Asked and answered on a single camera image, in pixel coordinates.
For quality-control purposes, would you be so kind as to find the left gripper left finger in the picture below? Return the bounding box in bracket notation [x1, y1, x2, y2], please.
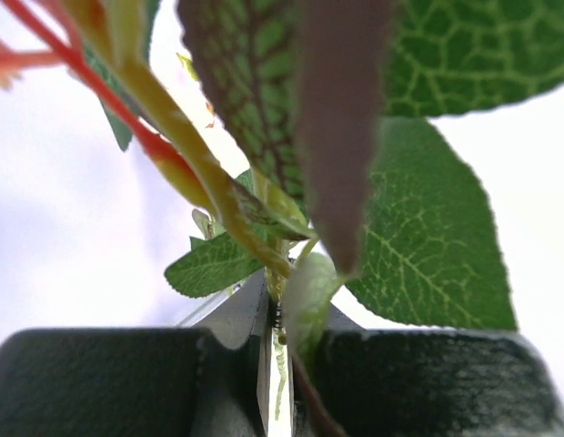
[0, 272, 269, 436]

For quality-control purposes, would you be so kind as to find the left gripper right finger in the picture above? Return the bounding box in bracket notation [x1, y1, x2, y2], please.
[313, 307, 564, 436]

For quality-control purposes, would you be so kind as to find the green leafy flower stem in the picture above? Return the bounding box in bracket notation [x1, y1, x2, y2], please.
[0, 1, 564, 436]

